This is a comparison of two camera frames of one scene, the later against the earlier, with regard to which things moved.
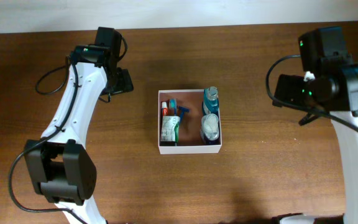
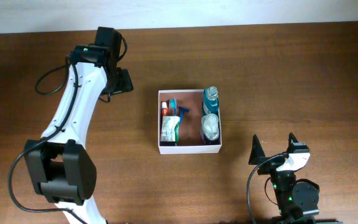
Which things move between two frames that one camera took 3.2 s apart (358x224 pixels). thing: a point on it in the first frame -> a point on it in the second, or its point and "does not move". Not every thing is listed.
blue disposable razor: [183, 109] does not move
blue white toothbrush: [173, 105] does not move
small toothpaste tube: [165, 110] does not move
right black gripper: [287, 86] -> [257, 152]
